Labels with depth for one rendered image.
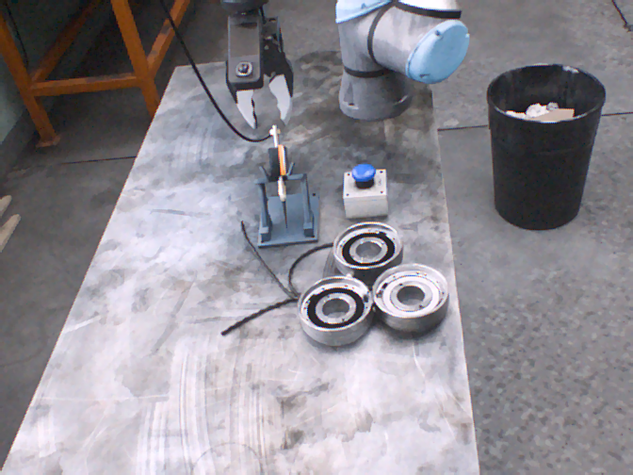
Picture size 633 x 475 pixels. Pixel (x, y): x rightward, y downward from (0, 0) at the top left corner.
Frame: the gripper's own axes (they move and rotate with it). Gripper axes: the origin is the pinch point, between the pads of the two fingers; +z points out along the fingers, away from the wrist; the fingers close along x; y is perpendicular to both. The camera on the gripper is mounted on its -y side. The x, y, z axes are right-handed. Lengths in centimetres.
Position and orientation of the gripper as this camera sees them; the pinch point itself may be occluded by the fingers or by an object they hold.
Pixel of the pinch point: (268, 122)
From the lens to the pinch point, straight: 112.9
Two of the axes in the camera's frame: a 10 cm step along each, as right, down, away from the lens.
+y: 0.1, -6.5, 7.6
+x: -9.9, 1.0, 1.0
